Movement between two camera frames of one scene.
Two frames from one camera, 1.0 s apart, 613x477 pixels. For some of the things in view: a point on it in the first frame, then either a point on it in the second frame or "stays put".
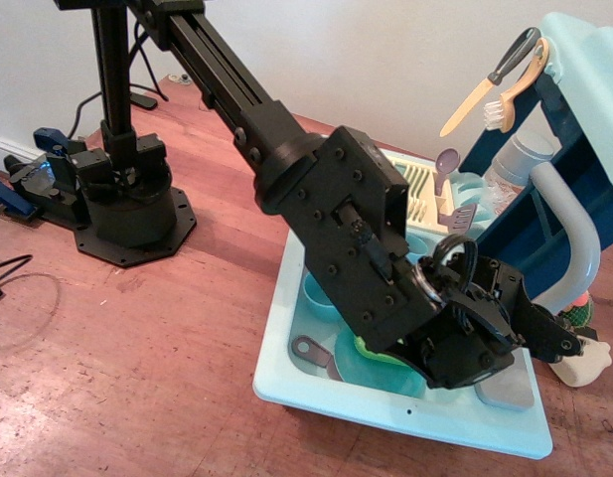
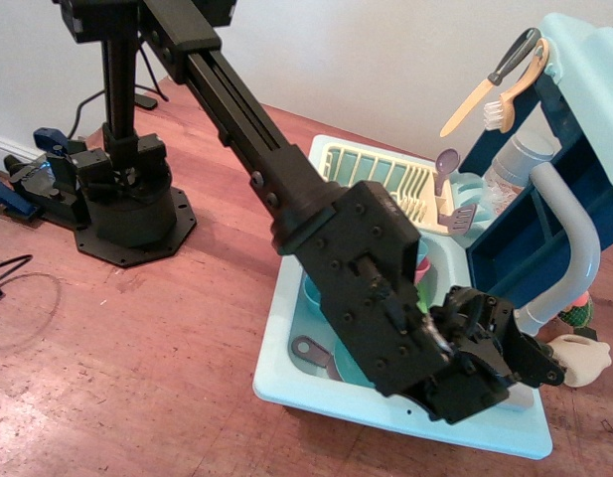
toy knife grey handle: [511, 61] stays put
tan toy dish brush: [500, 113] stays put
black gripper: [483, 305] to [485, 353]
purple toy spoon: [447, 162] stays put
